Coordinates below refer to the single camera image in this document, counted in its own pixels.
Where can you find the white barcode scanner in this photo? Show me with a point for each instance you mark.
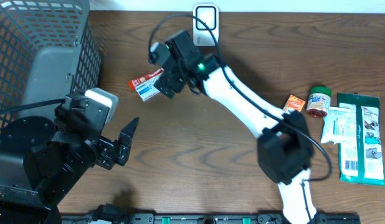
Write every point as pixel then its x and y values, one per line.
pixel 209 14

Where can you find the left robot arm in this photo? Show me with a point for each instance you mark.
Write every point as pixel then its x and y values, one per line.
pixel 42 159

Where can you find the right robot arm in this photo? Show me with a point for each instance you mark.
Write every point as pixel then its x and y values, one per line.
pixel 284 153

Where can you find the green white wipes packet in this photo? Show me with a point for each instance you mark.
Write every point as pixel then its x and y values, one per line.
pixel 361 156

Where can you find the orange small carton box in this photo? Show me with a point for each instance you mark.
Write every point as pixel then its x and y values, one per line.
pixel 294 103

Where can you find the red snack stick sachet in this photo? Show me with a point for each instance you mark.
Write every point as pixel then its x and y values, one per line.
pixel 137 81

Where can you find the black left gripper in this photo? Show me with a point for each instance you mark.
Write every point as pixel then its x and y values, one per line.
pixel 109 152

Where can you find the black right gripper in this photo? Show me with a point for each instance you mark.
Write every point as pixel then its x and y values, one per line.
pixel 169 77

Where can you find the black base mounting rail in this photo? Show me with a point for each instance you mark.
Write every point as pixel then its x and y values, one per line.
pixel 109 213

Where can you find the white Panadol medicine box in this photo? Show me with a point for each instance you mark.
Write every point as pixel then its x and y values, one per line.
pixel 147 89

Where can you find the grey plastic mesh basket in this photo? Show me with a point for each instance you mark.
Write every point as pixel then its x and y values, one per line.
pixel 47 51

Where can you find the teal white tissue pack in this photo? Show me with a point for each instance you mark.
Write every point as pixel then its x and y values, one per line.
pixel 335 125

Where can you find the green lid glass jar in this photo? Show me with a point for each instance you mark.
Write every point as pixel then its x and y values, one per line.
pixel 319 101

